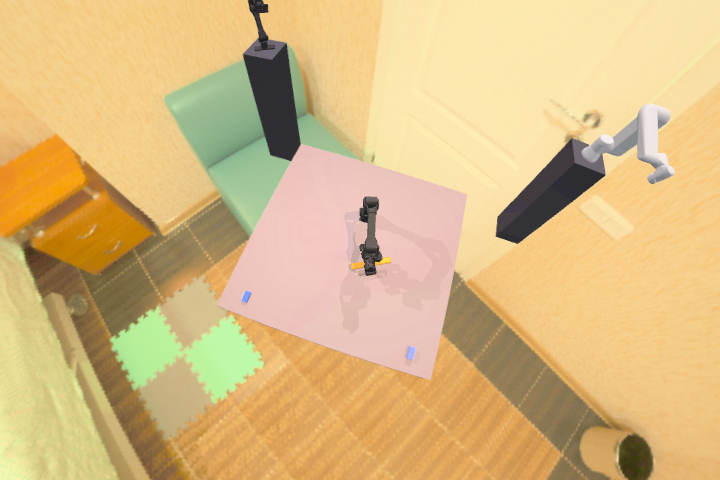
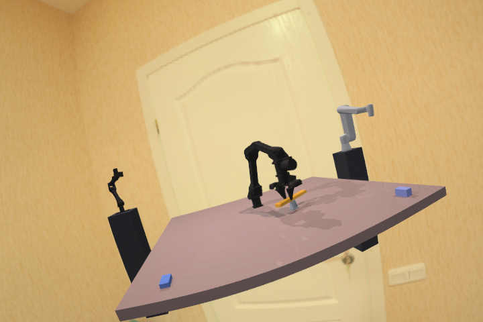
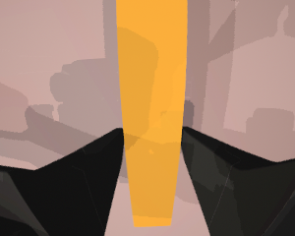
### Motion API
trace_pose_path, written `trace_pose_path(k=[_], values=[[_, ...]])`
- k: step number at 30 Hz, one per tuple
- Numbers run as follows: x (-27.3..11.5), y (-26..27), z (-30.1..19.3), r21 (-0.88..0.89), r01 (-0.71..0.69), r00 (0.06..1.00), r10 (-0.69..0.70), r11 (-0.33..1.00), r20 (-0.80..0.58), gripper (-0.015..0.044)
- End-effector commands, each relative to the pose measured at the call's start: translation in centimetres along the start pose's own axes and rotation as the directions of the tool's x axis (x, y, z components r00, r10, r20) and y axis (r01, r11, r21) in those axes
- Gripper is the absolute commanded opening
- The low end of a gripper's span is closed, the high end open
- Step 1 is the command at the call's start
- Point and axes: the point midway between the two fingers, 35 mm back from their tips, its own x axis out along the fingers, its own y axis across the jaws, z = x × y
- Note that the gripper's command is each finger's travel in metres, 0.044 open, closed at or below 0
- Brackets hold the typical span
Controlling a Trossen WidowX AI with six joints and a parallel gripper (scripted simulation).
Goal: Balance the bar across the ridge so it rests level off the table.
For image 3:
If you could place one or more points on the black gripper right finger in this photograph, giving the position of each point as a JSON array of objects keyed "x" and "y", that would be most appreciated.
[{"x": 240, "y": 193}]

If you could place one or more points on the orange bar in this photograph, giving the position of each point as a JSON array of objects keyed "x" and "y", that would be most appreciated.
[{"x": 152, "y": 41}]

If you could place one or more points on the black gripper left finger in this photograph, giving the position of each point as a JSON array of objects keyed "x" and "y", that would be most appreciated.
[{"x": 70, "y": 197}]

